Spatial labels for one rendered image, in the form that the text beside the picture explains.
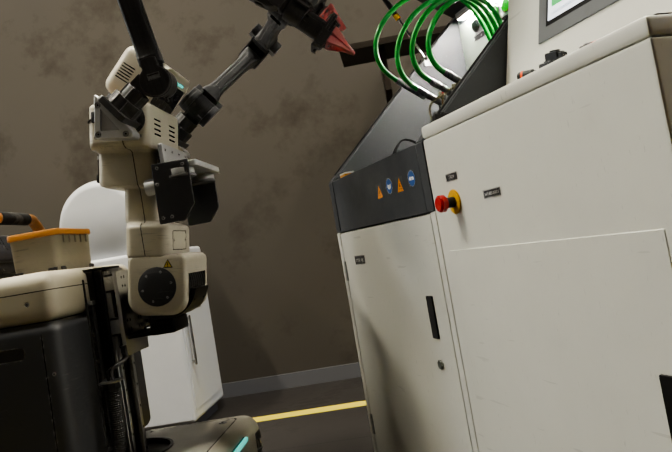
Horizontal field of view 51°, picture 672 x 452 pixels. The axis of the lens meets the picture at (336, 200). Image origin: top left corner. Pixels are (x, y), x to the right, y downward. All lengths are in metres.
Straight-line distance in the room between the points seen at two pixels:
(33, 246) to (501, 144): 1.31
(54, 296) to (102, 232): 1.72
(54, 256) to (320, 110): 2.42
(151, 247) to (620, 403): 1.24
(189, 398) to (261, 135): 1.58
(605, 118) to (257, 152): 3.26
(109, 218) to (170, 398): 0.90
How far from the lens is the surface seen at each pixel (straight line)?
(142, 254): 1.97
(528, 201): 1.28
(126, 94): 1.87
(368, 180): 1.92
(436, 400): 1.79
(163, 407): 3.56
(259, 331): 4.21
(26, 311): 1.93
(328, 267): 4.12
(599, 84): 1.11
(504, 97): 1.30
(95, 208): 3.63
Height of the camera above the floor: 0.75
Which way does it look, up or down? 4 degrees up
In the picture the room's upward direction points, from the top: 10 degrees counter-clockwise
